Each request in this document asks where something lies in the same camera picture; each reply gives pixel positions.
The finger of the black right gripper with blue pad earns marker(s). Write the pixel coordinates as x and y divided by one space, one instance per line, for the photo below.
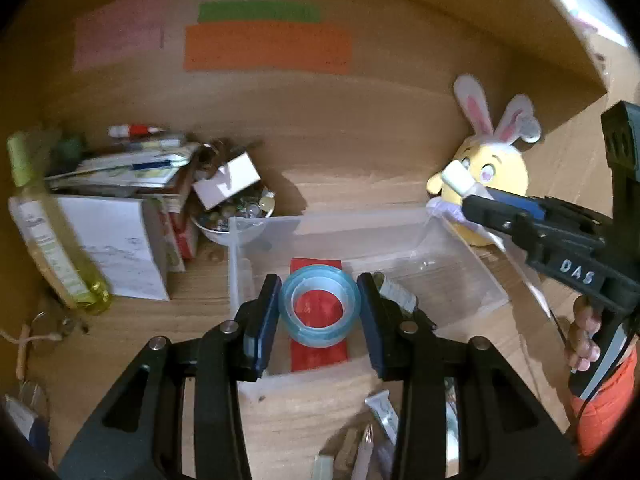
513 215

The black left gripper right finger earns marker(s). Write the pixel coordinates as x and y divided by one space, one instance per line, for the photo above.
379 320

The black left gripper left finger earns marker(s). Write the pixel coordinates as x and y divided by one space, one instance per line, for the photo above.
261 327

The dark bottle white label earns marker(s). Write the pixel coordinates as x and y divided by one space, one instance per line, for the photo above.
394 292

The clear blue tape roll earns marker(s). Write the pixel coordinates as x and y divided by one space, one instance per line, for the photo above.
329 279

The small white tube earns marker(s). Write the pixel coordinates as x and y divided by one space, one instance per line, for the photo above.
461 181

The white green ointment tube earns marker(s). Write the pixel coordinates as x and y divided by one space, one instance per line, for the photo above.
381 407

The orange sleeve forearm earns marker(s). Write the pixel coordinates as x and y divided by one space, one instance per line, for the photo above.
606 409

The right hand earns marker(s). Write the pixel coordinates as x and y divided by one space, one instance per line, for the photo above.
580 350

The yellow chick plush toy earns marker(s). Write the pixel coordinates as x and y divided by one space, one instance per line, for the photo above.
489 154

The red flat packet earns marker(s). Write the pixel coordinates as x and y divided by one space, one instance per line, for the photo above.
317 309

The clear plastic storage bin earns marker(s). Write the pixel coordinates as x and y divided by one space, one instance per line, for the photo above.
415 250

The white bowl of trinkets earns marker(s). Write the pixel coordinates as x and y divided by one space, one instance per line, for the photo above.
232 217

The red patterned box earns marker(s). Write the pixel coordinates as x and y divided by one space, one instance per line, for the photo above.
180 234

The small white pink box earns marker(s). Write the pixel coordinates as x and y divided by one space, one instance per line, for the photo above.
230 179

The white paper box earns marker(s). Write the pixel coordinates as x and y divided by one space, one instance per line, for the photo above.
124 238

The stack of booklets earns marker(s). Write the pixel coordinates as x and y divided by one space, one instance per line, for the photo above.
140 164

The yellow-green lotion bottle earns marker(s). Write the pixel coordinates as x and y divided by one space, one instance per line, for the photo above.
48 236

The red white marker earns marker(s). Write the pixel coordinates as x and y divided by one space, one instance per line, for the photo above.
132 131

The orange paper note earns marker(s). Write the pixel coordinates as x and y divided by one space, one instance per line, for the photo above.
278 45

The green paper note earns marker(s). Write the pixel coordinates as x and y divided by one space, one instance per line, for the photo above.
258 10

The pink paper note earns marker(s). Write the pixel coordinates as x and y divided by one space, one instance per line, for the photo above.
117 31

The wooden stick with string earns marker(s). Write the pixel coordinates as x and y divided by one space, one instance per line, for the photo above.
22 341

